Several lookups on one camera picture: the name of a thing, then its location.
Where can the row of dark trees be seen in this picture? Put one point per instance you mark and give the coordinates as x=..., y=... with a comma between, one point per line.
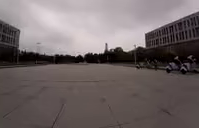
x=97, y=58

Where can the distant pale tower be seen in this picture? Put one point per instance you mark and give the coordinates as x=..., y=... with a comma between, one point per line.
x=106, y=48

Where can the pale pole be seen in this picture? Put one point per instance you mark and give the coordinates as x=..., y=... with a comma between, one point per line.
x=135, y=55

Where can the street lamp pole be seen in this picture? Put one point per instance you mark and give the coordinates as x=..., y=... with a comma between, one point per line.
x=37, y=55

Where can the white scooter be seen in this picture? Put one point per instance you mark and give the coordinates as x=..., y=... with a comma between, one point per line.
x=173, y=66
x=188, y=66

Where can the long grey building with windows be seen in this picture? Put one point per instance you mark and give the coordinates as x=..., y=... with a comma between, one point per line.
x=180, y=33

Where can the low grey building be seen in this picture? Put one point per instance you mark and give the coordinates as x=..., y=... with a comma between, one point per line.
x=2, y=36

